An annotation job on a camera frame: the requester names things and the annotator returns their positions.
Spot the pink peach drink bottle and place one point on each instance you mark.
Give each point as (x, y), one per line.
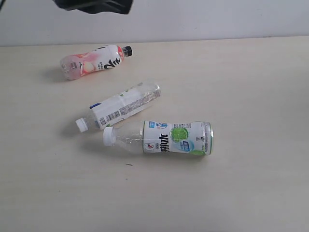
(103, 58)

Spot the clear bottle lime label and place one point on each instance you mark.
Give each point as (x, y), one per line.
(195, 138)

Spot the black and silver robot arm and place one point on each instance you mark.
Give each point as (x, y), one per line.
(96, 6)

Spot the clear bottle white label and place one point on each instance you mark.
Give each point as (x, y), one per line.
(120, 106)

